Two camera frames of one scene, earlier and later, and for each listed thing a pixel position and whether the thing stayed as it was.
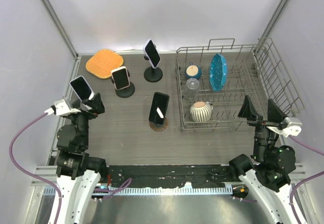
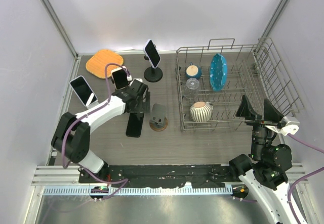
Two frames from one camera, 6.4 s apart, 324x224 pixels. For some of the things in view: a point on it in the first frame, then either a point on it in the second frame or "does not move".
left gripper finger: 84,107 → 147,105
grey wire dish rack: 224,85 does not move
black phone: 158,108 → 135,124
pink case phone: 120,78 does not move
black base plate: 151,175 does not move
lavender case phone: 81,88 does not move
